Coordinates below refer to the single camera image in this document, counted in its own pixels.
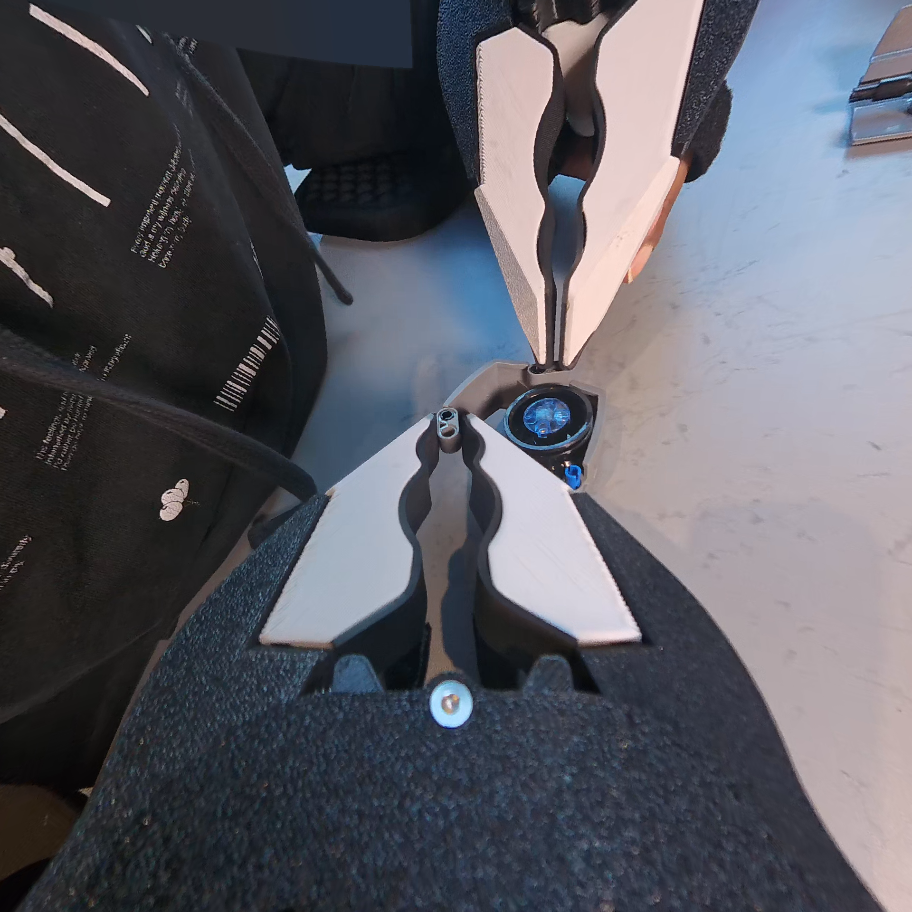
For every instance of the person's black hoodie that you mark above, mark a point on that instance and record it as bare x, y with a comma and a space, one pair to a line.
107, 285

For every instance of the person's left hand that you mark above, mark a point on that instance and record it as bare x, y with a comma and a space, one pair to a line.
659, 221

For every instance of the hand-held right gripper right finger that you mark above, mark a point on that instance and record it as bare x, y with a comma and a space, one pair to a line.
548, 563

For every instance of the grey curved toy panel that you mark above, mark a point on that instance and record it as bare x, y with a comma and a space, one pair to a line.
484, 385

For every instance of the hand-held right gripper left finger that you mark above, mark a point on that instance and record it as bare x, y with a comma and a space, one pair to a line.
349, 563

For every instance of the black toy lens assembly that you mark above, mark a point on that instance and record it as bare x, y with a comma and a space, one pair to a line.
548, 417

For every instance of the person's left forearm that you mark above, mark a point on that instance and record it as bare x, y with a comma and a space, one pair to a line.
370, 192

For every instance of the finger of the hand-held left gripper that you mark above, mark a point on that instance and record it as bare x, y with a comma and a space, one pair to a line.
509, 142
634, 142

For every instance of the grey toy brick assembly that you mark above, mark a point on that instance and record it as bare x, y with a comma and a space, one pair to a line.
883, 85

